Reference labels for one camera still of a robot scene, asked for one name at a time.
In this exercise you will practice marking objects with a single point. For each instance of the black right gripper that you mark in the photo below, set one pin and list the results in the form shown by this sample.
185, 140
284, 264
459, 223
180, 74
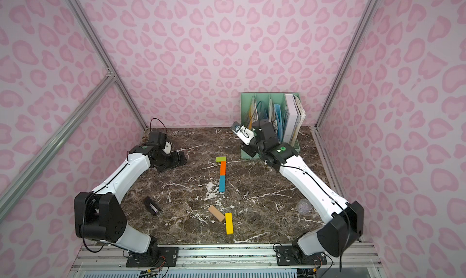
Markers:
258, 141

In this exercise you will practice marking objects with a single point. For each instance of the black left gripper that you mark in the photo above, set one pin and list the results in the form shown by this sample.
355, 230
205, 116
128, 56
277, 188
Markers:
175, 159

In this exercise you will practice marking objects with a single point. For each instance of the orange building block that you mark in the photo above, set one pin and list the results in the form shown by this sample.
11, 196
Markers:
223, 168

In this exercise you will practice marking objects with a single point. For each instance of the natural wood building block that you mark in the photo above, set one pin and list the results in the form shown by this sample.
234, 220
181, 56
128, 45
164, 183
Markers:
216, 213

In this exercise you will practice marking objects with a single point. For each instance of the yellow building block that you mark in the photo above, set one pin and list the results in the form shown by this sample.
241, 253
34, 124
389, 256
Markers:
229, 223

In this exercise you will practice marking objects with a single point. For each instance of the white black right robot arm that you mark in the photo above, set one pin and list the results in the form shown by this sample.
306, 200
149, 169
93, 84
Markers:
343, 221

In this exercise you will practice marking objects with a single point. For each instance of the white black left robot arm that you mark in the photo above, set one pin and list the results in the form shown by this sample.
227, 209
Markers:
98, 213

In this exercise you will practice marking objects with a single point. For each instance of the white printed paper document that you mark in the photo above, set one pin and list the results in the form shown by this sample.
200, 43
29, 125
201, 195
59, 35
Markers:
252, 113

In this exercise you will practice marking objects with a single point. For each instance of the stack of magazines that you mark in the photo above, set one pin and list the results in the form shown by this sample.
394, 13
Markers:
271, 113

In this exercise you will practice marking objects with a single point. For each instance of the light blue translucent folder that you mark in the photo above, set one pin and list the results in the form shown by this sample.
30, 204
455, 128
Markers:
278, 121

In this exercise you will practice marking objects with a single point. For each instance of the white thick book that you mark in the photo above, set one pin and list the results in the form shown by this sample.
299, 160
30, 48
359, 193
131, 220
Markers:
292, 118

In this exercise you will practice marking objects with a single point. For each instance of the small black box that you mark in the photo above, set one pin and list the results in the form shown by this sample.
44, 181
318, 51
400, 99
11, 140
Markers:
153, 208

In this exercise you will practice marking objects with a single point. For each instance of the thin booklets right compartment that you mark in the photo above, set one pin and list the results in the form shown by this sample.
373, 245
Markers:
302, 117

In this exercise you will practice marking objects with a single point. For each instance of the clear plastic cup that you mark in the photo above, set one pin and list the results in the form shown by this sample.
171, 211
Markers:
304, 207

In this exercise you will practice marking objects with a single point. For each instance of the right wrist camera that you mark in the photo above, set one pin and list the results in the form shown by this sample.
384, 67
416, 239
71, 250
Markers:
245, 134

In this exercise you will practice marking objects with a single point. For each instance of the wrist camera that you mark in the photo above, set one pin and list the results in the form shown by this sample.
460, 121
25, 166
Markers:
160, 141
245, 134

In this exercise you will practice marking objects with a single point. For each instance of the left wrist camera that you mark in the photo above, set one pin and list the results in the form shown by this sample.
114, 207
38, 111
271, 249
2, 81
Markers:
160, 141

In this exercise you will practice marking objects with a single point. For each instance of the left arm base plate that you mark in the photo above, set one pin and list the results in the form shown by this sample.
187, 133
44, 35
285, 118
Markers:
154, 258

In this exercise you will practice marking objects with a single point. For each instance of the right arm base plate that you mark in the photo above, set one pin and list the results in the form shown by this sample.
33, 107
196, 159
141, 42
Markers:
289, 255

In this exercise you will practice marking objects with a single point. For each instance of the aluminium front rail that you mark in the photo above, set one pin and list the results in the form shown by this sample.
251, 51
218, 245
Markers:
230, 261

